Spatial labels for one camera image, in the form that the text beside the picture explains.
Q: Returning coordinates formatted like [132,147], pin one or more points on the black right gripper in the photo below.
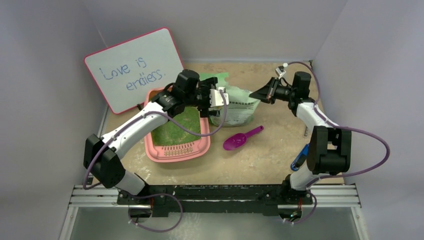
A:
[273,92]

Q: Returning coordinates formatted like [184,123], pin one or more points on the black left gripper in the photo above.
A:
[205,86]

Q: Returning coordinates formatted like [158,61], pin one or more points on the green litter bag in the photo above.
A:
[241,107]

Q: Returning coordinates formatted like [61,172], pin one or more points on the purple plastic scoop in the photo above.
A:
[239,139]

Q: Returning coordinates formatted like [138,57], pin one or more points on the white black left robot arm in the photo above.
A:
[103,154]

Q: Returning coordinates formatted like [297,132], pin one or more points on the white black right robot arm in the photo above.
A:
[329,149]

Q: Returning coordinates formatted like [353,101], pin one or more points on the green fresh litter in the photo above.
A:
[170,134]

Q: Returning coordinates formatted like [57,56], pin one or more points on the blue black stapler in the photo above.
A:
[300,159]

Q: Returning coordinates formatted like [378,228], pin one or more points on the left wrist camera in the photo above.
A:
[218,97]

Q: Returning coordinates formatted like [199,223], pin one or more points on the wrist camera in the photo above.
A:
[218,97]
[281,70]

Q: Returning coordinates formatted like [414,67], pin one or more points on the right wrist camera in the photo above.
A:
[281,70]

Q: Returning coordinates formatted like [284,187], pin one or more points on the whiteboard with pink frame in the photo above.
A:
[126,72]

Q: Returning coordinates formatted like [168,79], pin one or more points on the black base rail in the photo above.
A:
[266,199]

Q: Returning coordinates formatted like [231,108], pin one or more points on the aluminium frame rails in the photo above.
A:
[102,197]

